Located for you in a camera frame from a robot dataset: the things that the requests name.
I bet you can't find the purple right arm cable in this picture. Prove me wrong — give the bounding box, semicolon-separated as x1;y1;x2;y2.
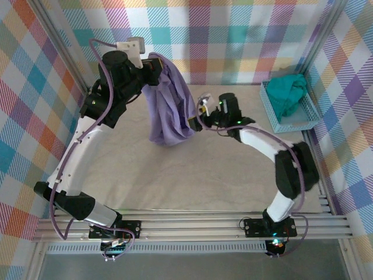
196;99;309;259

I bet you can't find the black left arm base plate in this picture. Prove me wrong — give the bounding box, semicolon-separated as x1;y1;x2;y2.
88;220;143;240

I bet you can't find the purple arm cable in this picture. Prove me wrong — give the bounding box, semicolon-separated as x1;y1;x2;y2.
49;38;136;262
196;99;309;259

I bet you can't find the light blue perforated basket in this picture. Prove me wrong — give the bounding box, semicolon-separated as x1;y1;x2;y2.
259;78;321;134

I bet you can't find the teal crumpled cloth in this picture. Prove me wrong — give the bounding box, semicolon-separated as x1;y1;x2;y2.
266;73;309;124

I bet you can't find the purple t-shirt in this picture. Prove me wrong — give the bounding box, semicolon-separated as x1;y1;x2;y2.
141;52;196;148

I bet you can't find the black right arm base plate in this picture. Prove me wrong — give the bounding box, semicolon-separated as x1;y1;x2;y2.
243;217;298;239

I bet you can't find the aluminium frame post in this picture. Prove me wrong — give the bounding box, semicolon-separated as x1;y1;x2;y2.
295;0;350;85
27;0;96;94

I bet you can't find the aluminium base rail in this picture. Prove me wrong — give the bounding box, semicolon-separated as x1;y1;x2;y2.
31;214;353;243

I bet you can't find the grey slotted cable duct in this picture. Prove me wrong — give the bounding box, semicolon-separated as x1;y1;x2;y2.
46;243;268;255

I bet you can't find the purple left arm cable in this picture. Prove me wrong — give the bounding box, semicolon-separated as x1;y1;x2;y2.
49;38;136;262

